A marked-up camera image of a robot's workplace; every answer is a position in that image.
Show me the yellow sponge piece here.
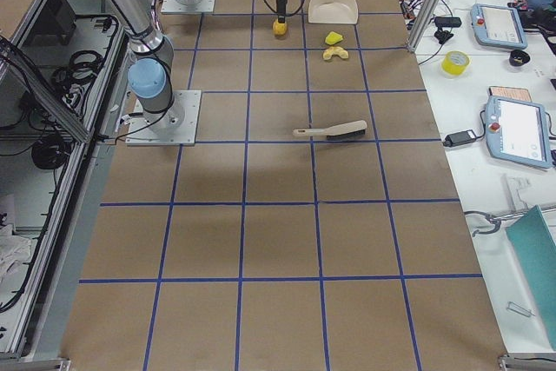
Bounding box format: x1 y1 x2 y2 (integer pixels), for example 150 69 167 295
325 31 343 46

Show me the black power adapter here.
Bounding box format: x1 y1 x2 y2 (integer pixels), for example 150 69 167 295
442 129 478 148

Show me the teal board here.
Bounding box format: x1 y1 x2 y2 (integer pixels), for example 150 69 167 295
506 206 555 349

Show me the beige hand brush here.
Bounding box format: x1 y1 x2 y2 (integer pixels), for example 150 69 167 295
292 120 367 141

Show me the blue teach pendant near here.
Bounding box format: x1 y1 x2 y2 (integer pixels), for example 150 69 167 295
485 96 553 169

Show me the wooden phone-sized board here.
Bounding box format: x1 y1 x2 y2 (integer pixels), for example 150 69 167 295
488 86 532 102

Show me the blue teach pendant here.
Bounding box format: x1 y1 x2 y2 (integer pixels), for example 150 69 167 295
470 3 528 50
485 96 553 169

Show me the yellow toy potato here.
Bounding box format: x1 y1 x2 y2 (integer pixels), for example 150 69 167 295
272 19 288 36

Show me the yellow tape roll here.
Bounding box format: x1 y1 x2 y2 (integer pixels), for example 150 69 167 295
441 50 470 76

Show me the blue teach pendant far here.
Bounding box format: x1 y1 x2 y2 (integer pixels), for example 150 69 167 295
470 3 528 50

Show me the toy croissant bread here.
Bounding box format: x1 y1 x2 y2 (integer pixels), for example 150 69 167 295
322 45 349 61

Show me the beige plastic dustpan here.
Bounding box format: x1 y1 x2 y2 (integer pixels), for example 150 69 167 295
308 0 359 25

